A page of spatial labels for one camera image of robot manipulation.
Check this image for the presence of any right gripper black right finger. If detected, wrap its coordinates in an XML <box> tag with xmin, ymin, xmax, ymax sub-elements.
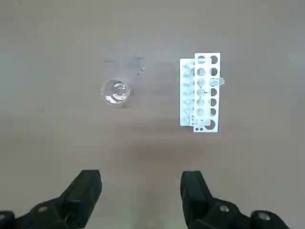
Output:
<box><xmin>180</xmin><ymin>170</ymin><xmax>289</xmax><ymax>229</ymax></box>

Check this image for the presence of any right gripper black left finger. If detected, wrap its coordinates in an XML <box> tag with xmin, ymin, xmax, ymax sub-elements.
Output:
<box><xmin>0</xmin><ymin>169</ymin><xmax>102</xmax><ymax>229</ymax></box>

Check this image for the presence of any clear glass test tube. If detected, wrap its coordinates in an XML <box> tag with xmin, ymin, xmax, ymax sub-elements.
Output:
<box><xmin>209</xmin><ymin>77</ymin><xmax>225</xmax><ymax>87</ymax></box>

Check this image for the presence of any white test tube rack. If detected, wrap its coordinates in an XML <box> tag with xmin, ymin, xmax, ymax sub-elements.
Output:
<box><xmin>179</xmin><ymin>52</ymin><xmax>221</xmax><ymax>133</ymax></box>

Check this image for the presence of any clear glass beaker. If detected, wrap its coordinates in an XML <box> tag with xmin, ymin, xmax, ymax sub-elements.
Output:
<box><xmin>100</xmin><ymin>78</ymin><xmax>131</xmax><ymax>107</ymax></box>

